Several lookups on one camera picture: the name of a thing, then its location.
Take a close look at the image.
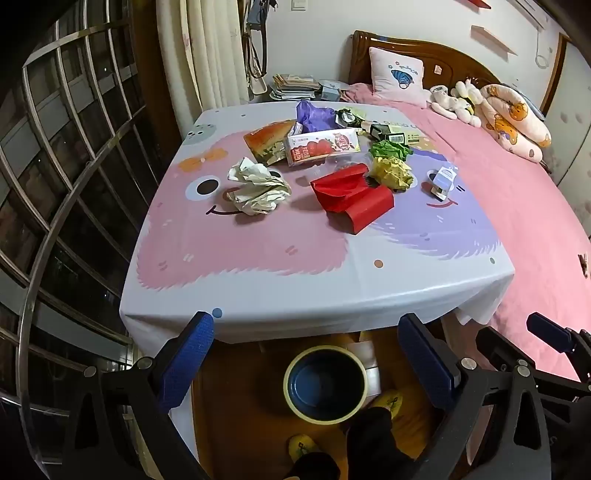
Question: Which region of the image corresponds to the yellow paper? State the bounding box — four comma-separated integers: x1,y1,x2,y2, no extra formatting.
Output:
369,156,415,192

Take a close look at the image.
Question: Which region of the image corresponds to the white paper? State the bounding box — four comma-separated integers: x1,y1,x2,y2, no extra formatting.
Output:
227,157,293,217

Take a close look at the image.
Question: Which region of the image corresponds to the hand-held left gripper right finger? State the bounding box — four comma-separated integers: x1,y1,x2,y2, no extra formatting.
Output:
397,313,552,480

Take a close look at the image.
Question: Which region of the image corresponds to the purple plastic bag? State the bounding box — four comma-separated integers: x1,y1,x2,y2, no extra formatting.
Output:
295,100,342,134

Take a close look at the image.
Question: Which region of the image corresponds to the black box with label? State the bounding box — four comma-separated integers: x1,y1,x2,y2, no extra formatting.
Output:
367,121,423,145

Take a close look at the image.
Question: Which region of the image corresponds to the white cable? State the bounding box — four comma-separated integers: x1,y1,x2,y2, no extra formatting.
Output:
534,23,551,69

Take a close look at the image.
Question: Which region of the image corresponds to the small white carton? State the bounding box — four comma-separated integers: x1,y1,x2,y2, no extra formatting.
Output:
428,166,459,201

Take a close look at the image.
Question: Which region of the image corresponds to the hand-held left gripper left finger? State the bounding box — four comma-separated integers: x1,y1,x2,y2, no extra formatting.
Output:
60,311,215,480

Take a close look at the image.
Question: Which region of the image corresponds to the person's left leg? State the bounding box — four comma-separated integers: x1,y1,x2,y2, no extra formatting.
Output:
284,452,342,480

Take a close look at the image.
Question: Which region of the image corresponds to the stack of books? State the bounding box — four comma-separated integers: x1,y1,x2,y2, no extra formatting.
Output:
269,73,324,101

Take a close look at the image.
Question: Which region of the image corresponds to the pink printed pillow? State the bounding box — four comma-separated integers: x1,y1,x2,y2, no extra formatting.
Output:
368,46,432,109

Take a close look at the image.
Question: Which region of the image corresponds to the hanging bag with straps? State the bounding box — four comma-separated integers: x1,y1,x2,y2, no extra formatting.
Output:
242,0,271,95

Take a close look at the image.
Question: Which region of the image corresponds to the navy bin with cream rim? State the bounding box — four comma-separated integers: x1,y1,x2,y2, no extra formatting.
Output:
283,345,369,424

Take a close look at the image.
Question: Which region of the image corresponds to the person's right yellow slipper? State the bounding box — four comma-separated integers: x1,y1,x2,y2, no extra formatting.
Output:
369,389,404,421

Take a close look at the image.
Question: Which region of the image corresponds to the metal window grille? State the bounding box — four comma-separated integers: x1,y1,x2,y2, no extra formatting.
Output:
0,18,185,480

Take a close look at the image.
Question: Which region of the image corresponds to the white and yellow plush toy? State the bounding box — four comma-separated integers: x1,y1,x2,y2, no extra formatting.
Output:
450,78,483,125

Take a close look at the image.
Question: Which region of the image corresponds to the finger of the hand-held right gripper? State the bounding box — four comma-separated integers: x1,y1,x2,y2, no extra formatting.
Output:
475,327,534,370
527,312,591,370

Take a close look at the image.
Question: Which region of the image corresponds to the wall shelf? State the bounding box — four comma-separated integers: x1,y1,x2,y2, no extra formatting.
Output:
471,25,518,54

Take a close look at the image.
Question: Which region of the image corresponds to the green paper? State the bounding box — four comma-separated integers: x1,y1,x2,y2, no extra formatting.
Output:
369,140,413,161

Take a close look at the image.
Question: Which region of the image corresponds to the small grey box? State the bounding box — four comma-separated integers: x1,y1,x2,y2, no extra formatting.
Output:
318,79,349,101

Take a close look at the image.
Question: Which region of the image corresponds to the red paper box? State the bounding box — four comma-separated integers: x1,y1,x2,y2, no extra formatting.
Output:
309,165,395,236

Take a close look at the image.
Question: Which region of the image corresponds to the strawberry print drink carton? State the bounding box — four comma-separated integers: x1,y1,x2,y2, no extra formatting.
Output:
285,128,362,168

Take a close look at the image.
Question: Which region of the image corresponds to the pink bed sheet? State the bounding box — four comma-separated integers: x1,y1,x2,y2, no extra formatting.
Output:
344,83,591,384

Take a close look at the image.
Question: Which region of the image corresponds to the wooden headboard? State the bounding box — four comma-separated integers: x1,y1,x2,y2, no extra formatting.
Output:
348,30,504,88

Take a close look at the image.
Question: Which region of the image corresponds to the orange snack packet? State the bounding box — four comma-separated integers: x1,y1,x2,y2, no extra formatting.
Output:
243,119,298,167

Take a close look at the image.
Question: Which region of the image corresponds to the dark foil wrapper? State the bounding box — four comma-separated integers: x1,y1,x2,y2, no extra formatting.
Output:
335,107,368,130

